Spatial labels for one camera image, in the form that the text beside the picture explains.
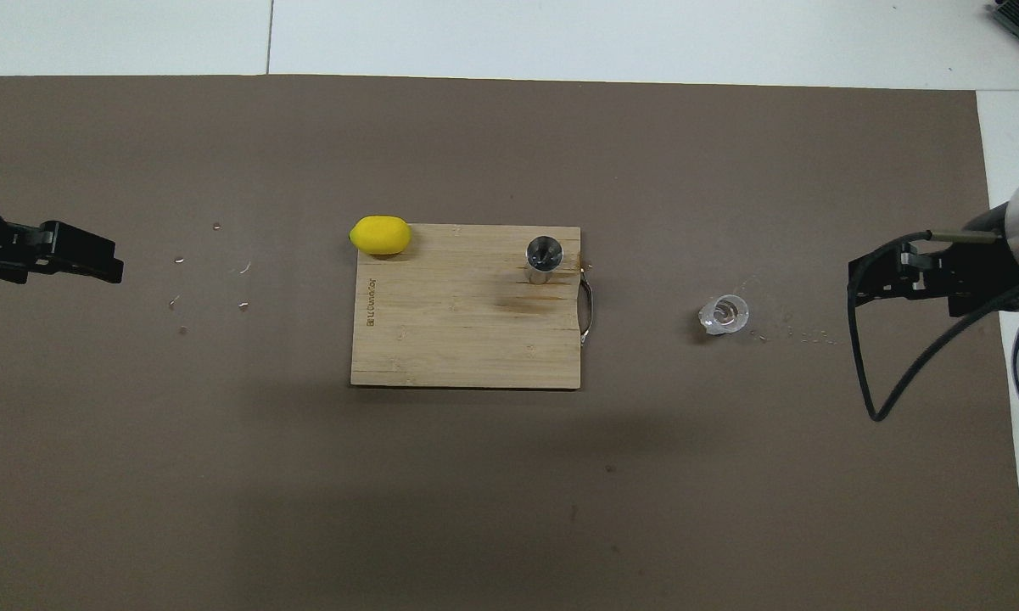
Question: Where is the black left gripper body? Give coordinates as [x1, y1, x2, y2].
[0, 198, 49, 276]

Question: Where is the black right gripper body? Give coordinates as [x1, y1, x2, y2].
[927, 227, 1019, 312]

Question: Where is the small clear plastic cup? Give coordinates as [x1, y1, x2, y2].
[698, 294, 750, 339]

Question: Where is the stainless steel jigger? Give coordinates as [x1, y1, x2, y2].
[525, 235, 568, 288]

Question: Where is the yellow lemon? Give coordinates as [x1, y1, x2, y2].
[350, 215, 412, 256]

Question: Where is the wooden cutting board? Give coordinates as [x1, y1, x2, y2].
[350, 224, 596, 391]

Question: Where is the brown table mat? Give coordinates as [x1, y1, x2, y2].
[0, 75, 1019, 611]

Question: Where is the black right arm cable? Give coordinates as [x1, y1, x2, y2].
[846, 229, 1019, 423]

